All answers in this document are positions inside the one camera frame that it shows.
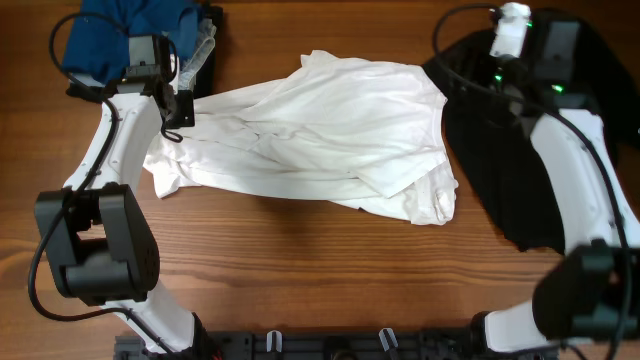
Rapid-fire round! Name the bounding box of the black t-shirt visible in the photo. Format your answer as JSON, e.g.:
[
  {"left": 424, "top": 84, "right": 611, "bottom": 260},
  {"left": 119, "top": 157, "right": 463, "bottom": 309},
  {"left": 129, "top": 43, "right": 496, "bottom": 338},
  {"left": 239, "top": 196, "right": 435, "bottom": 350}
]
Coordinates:
[{"left": 424, "top": 5, "right": 639, "bottom": 254}]

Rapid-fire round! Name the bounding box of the white t-shirt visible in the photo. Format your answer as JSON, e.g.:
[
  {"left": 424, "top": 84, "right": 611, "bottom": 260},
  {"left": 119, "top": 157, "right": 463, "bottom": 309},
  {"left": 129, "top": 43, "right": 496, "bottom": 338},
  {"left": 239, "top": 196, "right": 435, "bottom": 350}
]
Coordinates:
[{"left": 144, "top": 50, "right": 458, "bottom": 225}]

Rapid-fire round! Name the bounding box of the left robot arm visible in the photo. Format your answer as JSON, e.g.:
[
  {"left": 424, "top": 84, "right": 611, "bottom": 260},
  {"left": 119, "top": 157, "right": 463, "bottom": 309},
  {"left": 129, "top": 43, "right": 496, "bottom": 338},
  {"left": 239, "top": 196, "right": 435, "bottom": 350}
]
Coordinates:
[{"left": 27, "top": 84, "right": 216, "bottom": 359}]

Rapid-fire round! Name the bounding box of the folded black garment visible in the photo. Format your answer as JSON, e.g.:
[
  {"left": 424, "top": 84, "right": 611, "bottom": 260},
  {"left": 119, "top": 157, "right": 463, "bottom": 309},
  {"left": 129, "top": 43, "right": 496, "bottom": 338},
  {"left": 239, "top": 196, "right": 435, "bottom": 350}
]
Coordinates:
[{"left": 62, "top": 0, "right": 223, "bottom": 98}]

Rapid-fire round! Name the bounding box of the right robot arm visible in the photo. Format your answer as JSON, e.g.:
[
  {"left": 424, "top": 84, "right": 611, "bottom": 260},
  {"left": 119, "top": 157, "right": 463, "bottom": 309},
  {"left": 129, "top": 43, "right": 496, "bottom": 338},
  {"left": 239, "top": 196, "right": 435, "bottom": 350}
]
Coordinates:
[{"left": 474, "top": 74, "right": 639, "bottom": 358}]

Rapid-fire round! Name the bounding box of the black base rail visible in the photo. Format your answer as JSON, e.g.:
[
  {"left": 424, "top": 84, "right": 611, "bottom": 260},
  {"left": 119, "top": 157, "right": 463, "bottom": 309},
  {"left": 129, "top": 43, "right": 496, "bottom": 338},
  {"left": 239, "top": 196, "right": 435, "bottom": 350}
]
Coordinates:
[{"left": 113, "top": 327, "right": 551, "bottom": 360}]

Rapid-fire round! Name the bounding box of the folded light denim garment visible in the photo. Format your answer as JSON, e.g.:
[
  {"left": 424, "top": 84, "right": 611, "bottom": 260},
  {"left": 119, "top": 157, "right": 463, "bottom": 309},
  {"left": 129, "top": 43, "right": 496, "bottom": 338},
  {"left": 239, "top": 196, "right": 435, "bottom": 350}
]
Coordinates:
[{"left": 68, "top": 19, "right": 218, "bottom": 94}]

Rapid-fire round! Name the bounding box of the folded blue shirt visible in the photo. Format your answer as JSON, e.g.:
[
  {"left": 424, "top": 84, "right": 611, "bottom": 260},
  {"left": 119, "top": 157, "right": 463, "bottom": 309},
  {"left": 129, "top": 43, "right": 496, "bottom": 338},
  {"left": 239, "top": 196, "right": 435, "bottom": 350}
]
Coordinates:
[{"left": 62, "top": 0, "right": 203, "bottom": 84}]

